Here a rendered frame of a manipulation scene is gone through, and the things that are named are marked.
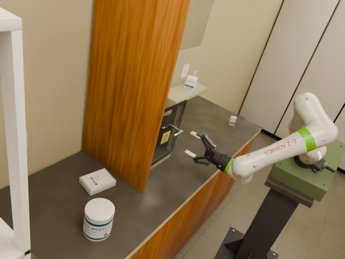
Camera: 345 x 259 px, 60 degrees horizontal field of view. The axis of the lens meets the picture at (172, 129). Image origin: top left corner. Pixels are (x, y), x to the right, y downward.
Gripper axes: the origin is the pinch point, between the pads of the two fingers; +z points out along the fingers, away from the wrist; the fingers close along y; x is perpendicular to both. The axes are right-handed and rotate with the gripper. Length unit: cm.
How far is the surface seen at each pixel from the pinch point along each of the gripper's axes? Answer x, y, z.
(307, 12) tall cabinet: -290, 55, 24
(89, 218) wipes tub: 70, -11, 5
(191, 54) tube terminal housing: -3.0, 47.3, 15.2
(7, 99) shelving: 106, 63, -6
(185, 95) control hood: 10.5, 31.4, 5.3
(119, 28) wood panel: 29, 56, 38
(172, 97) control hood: 18.3, 31.5, 7.9
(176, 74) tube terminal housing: 6.9, 38.3, 15.2
